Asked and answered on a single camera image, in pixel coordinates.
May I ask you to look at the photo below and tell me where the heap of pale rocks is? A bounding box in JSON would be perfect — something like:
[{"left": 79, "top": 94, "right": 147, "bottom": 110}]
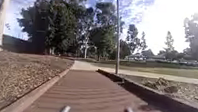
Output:
[{"left": 141, "top": 75, "right": 181, "bottom": 96}]

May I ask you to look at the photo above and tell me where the red brick path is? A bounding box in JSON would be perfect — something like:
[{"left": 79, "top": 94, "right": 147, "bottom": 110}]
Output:
[{"left": 19, "top": 65, "right": 190, "bottom": 112}]

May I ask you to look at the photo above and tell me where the group of large dark trees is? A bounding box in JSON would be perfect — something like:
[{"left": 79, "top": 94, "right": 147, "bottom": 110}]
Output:
[{"left": 15, "top": 0, "right": 129, "bottom": 63}]

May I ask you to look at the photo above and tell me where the pale brick kerb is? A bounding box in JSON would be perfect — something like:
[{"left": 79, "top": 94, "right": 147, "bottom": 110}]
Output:
[{"left": 0, "top": 56, "right": 76, "bottom": 112}]

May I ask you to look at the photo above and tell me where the thin grey pole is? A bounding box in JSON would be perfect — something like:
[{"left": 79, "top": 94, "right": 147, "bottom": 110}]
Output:
[{"left": 110, "top": 0, "right": 125, "bottom": 75}]

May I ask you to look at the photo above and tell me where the dark fence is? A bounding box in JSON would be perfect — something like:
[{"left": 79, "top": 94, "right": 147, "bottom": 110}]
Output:
[{"left": 0, "top": 30, "right": 36, "bottom": 54}]

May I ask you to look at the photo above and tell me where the dark low edging wall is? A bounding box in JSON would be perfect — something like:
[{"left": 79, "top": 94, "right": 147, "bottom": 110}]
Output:
[{"left": 93, "top": 68, "right": 198, "bottom": 112}]

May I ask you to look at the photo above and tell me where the row of parked vehicles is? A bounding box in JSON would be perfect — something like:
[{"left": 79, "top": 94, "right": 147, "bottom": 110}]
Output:
[{"left": 126, "top": 53, "right": 198, "bottom": 68}]

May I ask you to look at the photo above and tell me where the grass field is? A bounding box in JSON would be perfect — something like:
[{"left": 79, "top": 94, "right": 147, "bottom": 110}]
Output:
[{"left": 85, "top": 57, "right": 198, "bottom": 80}]

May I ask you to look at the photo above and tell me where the mulch bed with rocks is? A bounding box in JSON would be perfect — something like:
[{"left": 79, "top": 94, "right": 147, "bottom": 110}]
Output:
[{"left": 122, "top": 73, "right": 198, "bottom": 107}]

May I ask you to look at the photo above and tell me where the pale concrete path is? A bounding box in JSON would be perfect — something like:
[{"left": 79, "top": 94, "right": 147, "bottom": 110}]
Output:
[{"left": 69, "top": 59, "right": 198, "bottom": 86}]

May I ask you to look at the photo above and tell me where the brown mulch bed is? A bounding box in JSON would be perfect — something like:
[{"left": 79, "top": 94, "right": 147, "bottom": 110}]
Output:
[{"left": 0, "top": 50, "right": 75, "bottom": 112}]

